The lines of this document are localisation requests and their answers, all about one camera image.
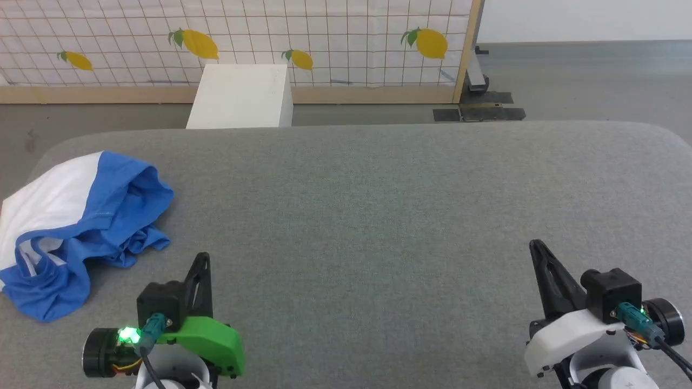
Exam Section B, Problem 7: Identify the white rectangular box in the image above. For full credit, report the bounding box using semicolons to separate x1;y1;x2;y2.
185;64;294;129

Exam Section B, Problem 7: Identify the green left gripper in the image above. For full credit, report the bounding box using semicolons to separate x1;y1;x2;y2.
82;252;245;379

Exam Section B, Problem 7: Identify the lemon-patterned grid wall panel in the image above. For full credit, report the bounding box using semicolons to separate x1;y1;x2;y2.
0;0;484;104

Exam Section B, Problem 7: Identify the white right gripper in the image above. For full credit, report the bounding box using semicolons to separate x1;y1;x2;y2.
523;239;686;379

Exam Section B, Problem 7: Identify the black floor base plate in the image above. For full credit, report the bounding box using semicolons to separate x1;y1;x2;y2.
432;91;526;123

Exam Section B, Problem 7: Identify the lemon print grid panel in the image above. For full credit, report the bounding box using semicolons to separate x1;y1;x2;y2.
0;0;474;88

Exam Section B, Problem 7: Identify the blue and white shirt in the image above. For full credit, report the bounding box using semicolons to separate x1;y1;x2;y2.
0;151;175;323

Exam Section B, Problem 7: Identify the grey metal panel bracket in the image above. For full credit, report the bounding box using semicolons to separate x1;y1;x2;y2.
468;46;490;92

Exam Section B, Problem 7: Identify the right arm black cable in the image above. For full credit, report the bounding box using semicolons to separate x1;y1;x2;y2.
616;301;692;381

